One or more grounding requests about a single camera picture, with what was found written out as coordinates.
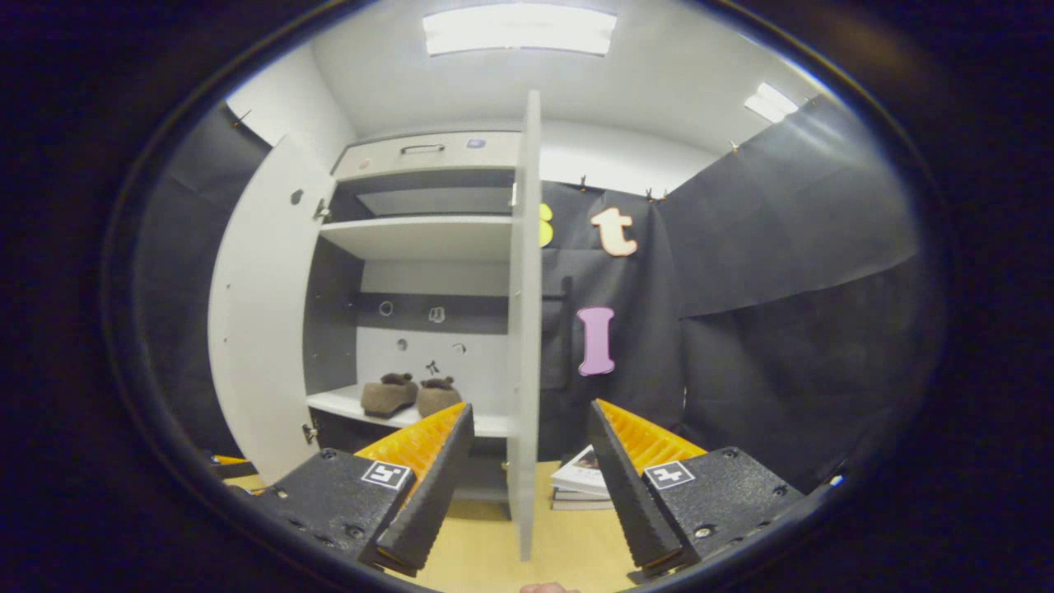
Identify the ceiling light panel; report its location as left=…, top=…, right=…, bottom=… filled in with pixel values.
left=422, top=4, right=618, bottom=57
left=744, top=82, right=800, bottom=124

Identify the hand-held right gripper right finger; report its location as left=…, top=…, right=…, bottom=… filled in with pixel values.
left=586, top=399, right=805, bottom=583

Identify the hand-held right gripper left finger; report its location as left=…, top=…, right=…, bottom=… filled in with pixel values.
left=233, top=401, right=477, bottom=579

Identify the black backdrop cloth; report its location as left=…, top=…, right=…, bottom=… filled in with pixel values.
left=537, top=95, right=944, bottom=495
left=136, top=103, right=274, bottom=458

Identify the brown fuzzy shoe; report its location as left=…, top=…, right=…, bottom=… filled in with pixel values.
left=416, top=376, right=464, bottom=418
left=361, top=372, right=420, bottom=418

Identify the white shoe cabinet door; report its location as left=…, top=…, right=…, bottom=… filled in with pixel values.
left=208, top=136, right=337, bottom=487
left=506, top=91, right=543, bottom=563

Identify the white shoe cabinet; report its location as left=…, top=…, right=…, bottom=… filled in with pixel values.
left=303, top=132, right=528, bottom=503

